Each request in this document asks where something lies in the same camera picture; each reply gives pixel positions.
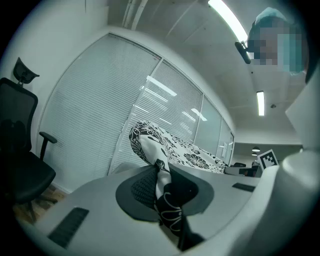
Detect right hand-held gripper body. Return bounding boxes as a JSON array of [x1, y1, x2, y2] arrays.
[[256, 149, 279, 174]]

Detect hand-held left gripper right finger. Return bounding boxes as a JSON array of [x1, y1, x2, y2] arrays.
[[169, 163, 215, 217]]

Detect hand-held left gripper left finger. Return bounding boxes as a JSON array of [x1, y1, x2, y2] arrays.
[[115, 165, 161, 223]]

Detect black and white floral cushion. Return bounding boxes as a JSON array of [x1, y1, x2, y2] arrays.
[[128, 120, 229, 237]]

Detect black mesh office chair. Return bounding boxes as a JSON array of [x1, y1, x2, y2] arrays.
[[0, 57, 58, 223]]

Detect person's white sleeve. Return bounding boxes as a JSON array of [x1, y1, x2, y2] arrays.
[[259, 57, 320, 251]]

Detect short ceiling light panel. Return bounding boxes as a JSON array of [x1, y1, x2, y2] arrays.
[[256, 90, 265, 117]]

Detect narrow white window blind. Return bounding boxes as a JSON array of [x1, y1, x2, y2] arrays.
[[109, 59, 204, 173]]

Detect wide white window blind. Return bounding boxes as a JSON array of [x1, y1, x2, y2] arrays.
[[38, 33, 162, 187]]

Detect person's head with teal cap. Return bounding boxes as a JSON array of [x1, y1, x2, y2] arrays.
[[247, 6, 310, 76]]

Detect long ceiling light strip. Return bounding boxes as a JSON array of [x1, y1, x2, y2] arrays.
[[207, 0, 249, 41]]

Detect white ceiling pipes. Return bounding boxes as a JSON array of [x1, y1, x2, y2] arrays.
[[121, 0, 147, 30]]

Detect glass door with handle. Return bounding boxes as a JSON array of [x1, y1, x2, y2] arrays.
[[216, 117, 235, 166]]

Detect black head-mounted camera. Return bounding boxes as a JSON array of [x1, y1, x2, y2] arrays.
[[234, 40, 252, 65]]

